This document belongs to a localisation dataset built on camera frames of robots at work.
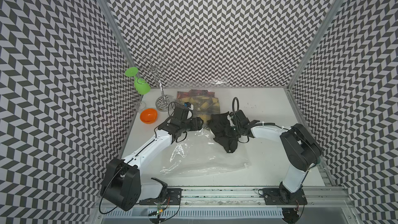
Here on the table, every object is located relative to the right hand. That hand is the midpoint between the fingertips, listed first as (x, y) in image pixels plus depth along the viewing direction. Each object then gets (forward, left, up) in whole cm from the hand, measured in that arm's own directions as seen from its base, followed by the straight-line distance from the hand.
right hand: (224, 134), depth 93 cm
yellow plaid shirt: (+21, +12, +6) cm, 25 cm away
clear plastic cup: (+21, +56, +3) cm, 59 cm away
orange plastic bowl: (+11, +48, +5) cm, 49 cm away
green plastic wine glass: (+22, +50, +22) cm, 59 cm away
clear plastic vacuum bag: (-12, +15, +1) cm, 19 cm away
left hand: (+1, +16, +13) cm, 20 cm away
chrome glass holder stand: (+25, +40, +1) cm, 47 cm away
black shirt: (-3, +1, +8) cm, 9 cm away
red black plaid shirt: (+32, +21, +3) cm, 39 cm away
